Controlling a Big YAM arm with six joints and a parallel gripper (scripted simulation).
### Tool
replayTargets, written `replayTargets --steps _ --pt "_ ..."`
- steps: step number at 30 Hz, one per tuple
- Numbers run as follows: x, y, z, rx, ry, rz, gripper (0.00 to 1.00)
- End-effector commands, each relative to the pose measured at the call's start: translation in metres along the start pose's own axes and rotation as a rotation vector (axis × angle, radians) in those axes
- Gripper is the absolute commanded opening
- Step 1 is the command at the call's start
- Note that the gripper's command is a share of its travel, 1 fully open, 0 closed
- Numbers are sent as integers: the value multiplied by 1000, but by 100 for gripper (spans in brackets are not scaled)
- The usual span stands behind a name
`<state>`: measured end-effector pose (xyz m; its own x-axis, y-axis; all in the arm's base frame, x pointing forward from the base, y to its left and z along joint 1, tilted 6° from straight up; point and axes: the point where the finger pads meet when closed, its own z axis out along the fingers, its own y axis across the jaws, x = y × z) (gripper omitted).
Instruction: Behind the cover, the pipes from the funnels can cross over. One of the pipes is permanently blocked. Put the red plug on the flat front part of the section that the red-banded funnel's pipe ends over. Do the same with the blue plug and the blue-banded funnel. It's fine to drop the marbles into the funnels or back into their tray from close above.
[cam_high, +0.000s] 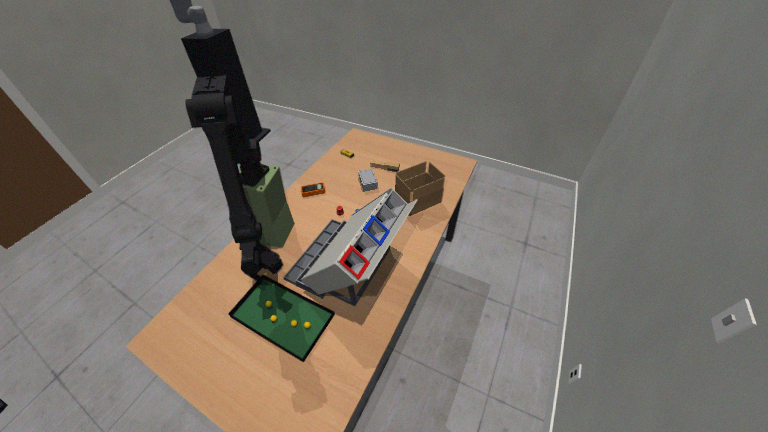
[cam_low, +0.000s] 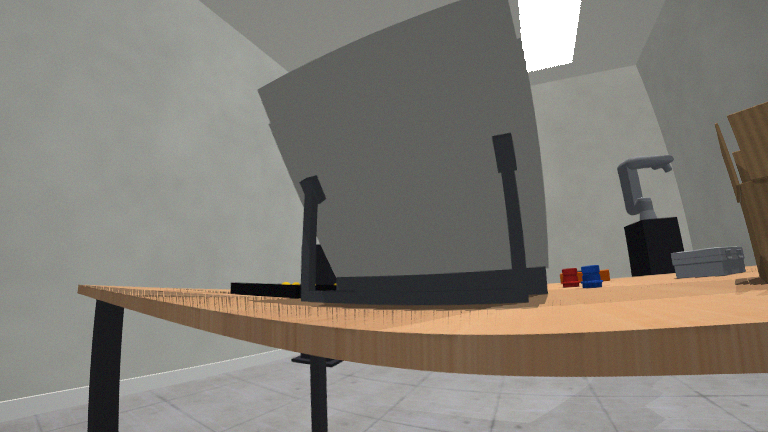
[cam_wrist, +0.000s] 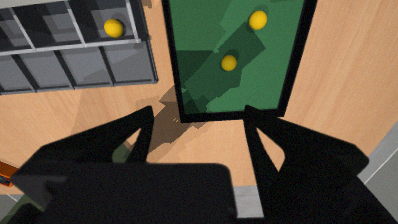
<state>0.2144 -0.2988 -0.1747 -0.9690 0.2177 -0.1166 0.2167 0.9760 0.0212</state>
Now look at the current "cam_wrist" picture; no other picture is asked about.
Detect orange-brown flat block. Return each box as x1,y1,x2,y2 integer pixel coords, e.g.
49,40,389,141
0,162,18,187

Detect yellow ball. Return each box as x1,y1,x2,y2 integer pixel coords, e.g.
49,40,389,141
221,55,237,71
104,19,123,38
249,10,267,30

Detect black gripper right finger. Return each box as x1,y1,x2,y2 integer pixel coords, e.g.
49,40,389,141
243,105,370,217

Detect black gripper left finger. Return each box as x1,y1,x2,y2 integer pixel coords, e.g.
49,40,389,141
28,105,154,163

